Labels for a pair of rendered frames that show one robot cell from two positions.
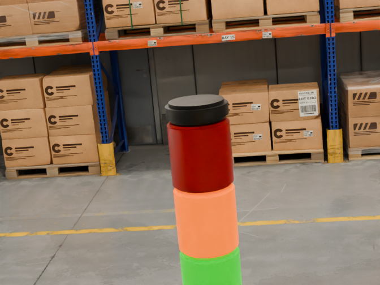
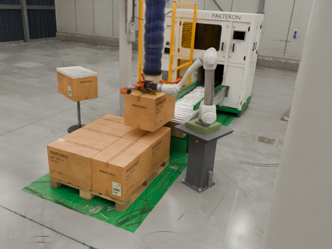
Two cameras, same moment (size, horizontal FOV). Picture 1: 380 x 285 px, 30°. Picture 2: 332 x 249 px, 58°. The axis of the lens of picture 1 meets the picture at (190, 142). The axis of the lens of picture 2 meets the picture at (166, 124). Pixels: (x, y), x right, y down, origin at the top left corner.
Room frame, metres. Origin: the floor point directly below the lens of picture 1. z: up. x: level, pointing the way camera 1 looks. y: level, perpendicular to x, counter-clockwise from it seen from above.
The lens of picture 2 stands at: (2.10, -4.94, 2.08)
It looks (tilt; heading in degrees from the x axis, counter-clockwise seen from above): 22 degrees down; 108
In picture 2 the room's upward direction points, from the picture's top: 3 degrees clockwise
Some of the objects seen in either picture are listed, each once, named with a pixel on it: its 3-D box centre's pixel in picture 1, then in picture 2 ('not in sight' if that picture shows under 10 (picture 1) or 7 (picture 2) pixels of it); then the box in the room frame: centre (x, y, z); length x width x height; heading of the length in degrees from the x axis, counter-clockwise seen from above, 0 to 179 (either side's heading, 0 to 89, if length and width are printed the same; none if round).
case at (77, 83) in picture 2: not in sight; (77, 82); (-0.70, -0.94, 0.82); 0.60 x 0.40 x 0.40; 150
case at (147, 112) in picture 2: not in sight; (150, 106); (0.82, -1.60, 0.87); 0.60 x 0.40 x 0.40; 83
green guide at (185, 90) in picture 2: not in sight; (182, 91); (0.72, 0.25, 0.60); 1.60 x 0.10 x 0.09; 85
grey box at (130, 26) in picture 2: not in sight; (131, 32); (0.01, -0.47, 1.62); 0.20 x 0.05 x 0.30; 85
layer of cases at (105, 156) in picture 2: not in sight; (114, 150); (0.49, -1.94, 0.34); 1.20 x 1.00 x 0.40; 85
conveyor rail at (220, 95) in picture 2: not in sight; (207, 106); (1.28, -0.16, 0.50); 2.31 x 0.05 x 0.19; 85
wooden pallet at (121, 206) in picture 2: not in sight; (114, 169); (0.49, -1.94, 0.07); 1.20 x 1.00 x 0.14; 85
